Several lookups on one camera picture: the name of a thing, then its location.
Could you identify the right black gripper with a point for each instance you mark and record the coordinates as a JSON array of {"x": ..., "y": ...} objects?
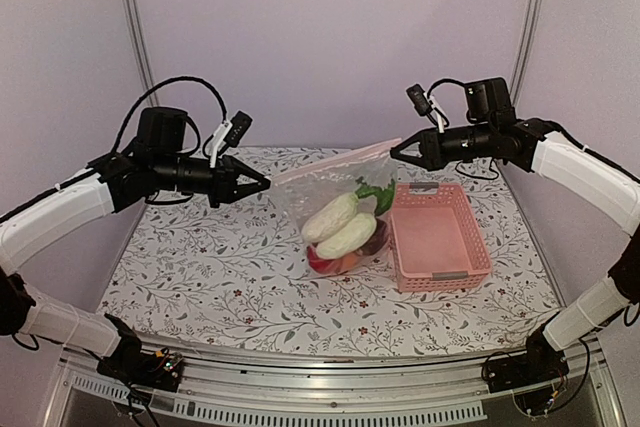
[{"x": 434, "y": 151}]

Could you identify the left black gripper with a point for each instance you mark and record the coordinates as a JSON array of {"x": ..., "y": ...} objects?
[{"x": 224, "y": 188}]

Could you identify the clear zip top bag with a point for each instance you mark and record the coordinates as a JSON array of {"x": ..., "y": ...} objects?
[{"x": 305, "y": 190}]

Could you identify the white radish toy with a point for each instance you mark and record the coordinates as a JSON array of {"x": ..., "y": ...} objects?
[{"x": 330, "y": 219}]

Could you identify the white radish with green leaf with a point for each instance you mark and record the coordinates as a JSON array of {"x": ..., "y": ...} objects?
[{"x": 374, "y": 202}]

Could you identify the dark purple fruit toy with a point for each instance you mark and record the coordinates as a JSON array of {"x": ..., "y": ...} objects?
[{"x": 378, "y": 239}]

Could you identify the pink plastic basket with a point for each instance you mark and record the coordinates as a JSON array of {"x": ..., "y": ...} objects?
[{"x": 435, "y": 240}]

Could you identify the orange tangerine toy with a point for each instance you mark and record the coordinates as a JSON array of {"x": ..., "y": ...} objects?
[{"x": 349, "y": 261}]

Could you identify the red mushroom toy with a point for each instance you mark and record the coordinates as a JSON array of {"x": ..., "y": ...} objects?
[{"x": 324, "y": 267}]

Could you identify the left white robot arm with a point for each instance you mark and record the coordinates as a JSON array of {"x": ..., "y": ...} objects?
[{"x": 106, "y": 186}]

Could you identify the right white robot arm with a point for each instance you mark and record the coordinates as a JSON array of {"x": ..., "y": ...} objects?
[{"x": 544, "y": 149}]

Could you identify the floral table mat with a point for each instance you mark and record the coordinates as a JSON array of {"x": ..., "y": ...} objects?
[{"x": 237, "y": 276}]

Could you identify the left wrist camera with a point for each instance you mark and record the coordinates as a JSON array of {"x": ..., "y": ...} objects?
[{"x": 161, "y": 132}]

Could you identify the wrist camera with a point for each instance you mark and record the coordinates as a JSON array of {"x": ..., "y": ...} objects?
[
  {"x": 161, "y": 132},
  {"x": 488, "y": 101}
]

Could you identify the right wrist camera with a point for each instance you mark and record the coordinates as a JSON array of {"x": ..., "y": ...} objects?
[{"x": 488, "y": 101}]

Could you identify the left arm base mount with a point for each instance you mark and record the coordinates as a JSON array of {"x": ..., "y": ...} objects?
[{"x": 161, "y": 370}]

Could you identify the left aluminium frame post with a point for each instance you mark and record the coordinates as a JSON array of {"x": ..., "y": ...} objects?
[{"x": 136, "y": 34}]

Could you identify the aluminium frame post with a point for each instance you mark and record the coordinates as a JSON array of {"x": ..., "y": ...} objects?
[
  {"x": 136, "y": 34},
  {"x": 531, "y": 18}
]

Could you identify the front aluminium rail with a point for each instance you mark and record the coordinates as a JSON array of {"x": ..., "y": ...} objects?
[{"x": 223, "y": 386}]

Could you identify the right aluminium frame post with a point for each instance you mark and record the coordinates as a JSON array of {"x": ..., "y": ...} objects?
[{"x": 531, "y": 18}]

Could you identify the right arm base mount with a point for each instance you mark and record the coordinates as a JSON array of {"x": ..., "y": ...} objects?
[{"x": 525, "y": 372}]

